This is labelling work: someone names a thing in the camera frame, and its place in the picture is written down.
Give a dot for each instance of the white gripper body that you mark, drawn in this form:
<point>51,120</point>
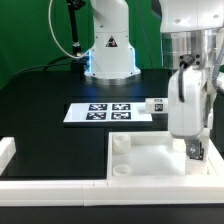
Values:
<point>186,119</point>

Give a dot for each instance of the white marker sheet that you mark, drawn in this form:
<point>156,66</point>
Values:
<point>107,112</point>

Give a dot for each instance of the white square tabletop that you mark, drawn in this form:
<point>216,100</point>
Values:
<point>157,154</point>

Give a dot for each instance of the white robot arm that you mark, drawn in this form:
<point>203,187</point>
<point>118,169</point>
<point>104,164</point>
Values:
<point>192,35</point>

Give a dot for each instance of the black camera stand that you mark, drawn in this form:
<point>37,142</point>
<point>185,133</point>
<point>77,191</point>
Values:
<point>73,6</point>

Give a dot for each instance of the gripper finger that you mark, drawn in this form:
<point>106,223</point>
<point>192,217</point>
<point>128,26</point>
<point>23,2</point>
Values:
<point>192,148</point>

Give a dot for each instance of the white obstacle fence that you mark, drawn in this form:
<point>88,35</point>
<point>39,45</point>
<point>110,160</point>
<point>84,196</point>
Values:
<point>123,190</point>

